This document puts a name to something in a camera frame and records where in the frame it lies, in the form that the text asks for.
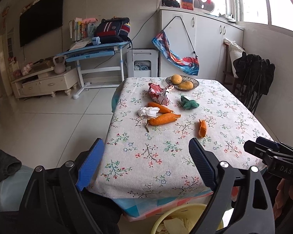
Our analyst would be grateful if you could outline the woven fruit basket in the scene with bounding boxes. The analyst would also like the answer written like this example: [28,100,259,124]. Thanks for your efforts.
[165,75,200,91]

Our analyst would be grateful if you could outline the orange blue box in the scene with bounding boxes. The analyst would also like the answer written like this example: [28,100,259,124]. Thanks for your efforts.
[181,0,194,11]

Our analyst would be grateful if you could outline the row of books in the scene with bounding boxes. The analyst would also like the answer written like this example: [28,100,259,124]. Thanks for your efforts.
[69,18,96,42]

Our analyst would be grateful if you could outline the long yellow mango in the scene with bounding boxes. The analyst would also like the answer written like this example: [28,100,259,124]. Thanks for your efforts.
[177,81,194,90]

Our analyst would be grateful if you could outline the orange peel with stem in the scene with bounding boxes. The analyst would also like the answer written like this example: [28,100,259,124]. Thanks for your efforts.
[145,113,181,132]

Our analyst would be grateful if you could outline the person's right hand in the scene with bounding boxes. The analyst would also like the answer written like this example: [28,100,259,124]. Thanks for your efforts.
[273,178,293,215]

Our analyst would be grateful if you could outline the pale pink kettlebell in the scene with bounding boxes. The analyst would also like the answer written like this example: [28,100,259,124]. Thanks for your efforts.
[53,56,66,74]

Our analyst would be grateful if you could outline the wooden chair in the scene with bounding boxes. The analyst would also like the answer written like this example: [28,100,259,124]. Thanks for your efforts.
[222,38,245,86]

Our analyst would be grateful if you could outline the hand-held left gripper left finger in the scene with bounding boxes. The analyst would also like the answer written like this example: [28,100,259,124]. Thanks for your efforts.
[17,138,105,234]

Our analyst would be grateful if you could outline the colourful drawstring bag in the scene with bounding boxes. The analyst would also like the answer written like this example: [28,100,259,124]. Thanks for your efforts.
[152,16,200,76]

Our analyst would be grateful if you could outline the dark jacket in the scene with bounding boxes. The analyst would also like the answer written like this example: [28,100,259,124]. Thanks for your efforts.
[0,147,21,198]

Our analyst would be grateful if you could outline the blue study desk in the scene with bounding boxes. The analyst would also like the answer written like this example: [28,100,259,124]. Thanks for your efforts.
[56,41,131,99]

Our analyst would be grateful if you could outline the window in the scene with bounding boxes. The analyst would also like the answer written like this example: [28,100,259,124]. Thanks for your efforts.
[236,0,293,33]

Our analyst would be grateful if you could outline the cream television stand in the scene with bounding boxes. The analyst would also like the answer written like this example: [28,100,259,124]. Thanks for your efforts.
[11,67,78,99]

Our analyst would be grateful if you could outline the green cloth with tag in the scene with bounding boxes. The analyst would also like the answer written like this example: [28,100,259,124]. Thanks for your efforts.
[181,96,200,109]

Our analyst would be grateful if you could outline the red snack bag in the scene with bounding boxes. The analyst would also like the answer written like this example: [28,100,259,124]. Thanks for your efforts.
[148,82,175,105]

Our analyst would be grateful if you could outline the black wall television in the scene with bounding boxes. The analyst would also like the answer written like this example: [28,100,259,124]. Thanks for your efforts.
[20,0,64,47]

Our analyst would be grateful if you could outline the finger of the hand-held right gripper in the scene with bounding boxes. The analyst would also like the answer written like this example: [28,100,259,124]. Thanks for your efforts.
[243,140,279,163]
[256,136,293,154]

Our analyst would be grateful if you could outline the small white tissue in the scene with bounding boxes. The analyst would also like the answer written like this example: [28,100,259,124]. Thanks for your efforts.
[137,107,160,117]

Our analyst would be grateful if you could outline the white shoes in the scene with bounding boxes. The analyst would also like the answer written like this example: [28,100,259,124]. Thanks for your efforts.
[218,13,236,21]

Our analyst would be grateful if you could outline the white cabinet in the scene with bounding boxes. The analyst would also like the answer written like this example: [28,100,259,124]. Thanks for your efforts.
[159,6,245,81]

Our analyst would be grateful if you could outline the light blue cushion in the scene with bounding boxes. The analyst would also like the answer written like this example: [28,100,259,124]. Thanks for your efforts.
[0,166,37,212]

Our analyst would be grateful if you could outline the white cloth bag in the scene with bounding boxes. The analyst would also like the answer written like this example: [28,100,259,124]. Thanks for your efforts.
[224,38,246,65]

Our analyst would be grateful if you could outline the white air purifier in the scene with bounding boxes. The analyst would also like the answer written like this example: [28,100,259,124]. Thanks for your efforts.
[126,49,159,78]

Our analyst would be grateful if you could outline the floral tablecloth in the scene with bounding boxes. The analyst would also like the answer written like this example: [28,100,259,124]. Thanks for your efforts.
[88,77,275,199]

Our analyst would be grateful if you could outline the yellow plastic basin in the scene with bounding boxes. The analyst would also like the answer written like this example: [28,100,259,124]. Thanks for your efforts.
[150,203,224,234]

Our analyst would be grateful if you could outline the black folding chairs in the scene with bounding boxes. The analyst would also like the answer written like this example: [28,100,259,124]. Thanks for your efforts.
[233,52,275,115]

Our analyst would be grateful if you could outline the short orange peel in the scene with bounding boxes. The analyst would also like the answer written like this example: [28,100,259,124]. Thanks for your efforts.
[198,119,207,137]

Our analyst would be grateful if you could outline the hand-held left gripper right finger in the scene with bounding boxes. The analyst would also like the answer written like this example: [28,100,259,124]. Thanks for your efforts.
[188,138,276,234]

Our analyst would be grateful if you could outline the black shoes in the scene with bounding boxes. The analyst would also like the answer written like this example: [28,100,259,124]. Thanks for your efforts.
[161,0,180,8]

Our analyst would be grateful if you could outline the person's black trousers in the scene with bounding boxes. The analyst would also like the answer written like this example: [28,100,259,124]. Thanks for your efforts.
[82,191,124,234]

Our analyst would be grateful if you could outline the white papers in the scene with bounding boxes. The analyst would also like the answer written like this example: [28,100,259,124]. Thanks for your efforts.
[69,40,92,51]

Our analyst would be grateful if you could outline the black power cable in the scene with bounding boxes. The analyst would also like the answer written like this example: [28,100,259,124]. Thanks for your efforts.
[130,11,162,42]

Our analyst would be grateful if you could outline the dark striped backpack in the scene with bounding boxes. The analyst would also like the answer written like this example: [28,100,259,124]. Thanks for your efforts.
[95,17,132,44]

